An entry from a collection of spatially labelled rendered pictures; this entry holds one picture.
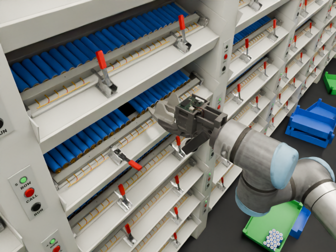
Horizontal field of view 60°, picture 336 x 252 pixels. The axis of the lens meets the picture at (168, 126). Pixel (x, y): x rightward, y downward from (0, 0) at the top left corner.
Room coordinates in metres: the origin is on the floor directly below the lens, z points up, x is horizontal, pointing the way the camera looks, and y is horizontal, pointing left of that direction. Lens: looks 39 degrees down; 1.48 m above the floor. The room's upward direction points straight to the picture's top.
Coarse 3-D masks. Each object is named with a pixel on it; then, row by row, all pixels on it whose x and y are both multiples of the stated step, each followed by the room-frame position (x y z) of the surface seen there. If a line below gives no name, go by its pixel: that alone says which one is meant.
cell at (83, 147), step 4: (72, 136) 0.54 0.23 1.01; (76, 136) 0.54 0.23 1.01; (72, 140) 0.53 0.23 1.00; (76, 140) 0.53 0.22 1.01; (80, 140) 0.53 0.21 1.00; (76, 144) 0.52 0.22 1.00; (80, 144) 0.52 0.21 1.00; (84, 144) 0.52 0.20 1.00; (80, 148) 0.52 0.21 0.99; (84, 148) 0.51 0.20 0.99; (88, 148) 0.52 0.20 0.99
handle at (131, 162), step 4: (120, 152) 0.51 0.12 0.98; (120, 156) 0.51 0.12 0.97; (124, 156) 0.51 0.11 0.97; (124, 160) 0.50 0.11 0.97; (128, 160) 0.50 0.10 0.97; (132, 160) 0.50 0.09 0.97; (132, 164) 0.48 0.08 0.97; (136, 164) 0.48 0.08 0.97; (136, 168) 0.47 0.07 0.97; (140, 168) 0.47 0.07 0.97
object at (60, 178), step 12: (192, 84) 0.82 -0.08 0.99; (168, 96) 0.74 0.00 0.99; (180, 96) 0.78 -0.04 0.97; (144, 120) 0.64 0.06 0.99; (120, 132) 0.58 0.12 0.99; (108, 144) 0.54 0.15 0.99; (84, 156) 0.49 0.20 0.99; (96, 156) 0.50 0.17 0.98; (72, 168) 0.45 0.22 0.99; (60, 180) 0.42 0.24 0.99
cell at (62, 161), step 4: (52, 148) 0.50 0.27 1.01; (48, 152) 0.49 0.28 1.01; (52, 152) 0.49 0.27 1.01; (56, 152) 0.49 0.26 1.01; (52, 156) 0.48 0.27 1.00; (56, 156) 0.48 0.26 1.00; (60, 156) 0.48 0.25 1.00; (56, 160) 0.47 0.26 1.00; (60, 160) 0.47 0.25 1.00; (64, 160) 0.47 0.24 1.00; (60, 164) 0.46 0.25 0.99; (64, 164) 0.47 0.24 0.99
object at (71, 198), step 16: (192, 64) 0.90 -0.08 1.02; (208, 80) 0.85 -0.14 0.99; (208, 96) 0.82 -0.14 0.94; (144, 112) 0.69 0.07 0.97; (144, 128) 0.63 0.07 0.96; (160, 128) 0.64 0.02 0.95; (96, 144) 0.55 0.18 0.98; (128, 144) 0.57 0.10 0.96; (144, 144) 0.58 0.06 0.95; (112, 160) 0.51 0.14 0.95; (80, 176) 0.46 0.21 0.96; (96, 176) 0.46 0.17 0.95; (112, 176) 0.49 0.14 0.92; (64, 192) 0.41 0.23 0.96; (80, 192) 0.42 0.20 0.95; (96, 192) 0.45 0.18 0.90; (64, 208) 0.36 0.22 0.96
